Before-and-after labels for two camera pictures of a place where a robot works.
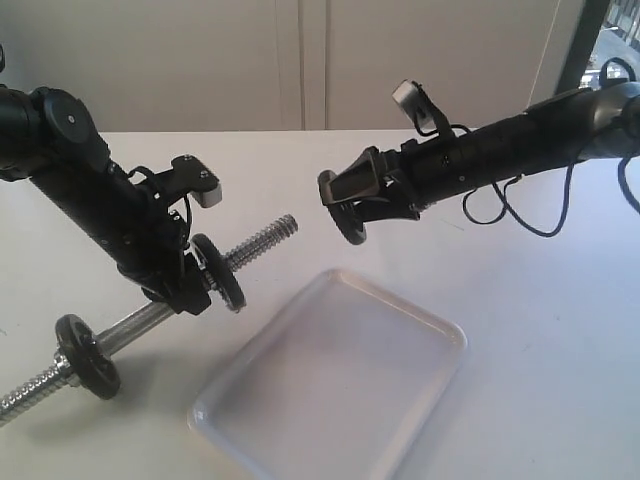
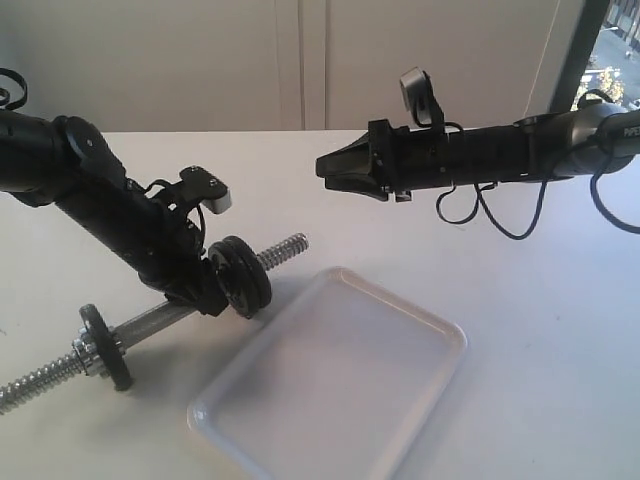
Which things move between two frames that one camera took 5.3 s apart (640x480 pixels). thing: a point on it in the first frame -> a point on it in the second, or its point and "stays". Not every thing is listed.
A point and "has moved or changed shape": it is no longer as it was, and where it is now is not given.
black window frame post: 582,37 stays
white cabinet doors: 284,65 stays
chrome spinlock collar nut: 60,361 -> 88,357
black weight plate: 349,217 -> 256,273
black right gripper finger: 364,177 -> 354,158
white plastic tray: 345,382 stays
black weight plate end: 88,356 -> 107,347
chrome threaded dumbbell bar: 44,384 has moved or changed shape
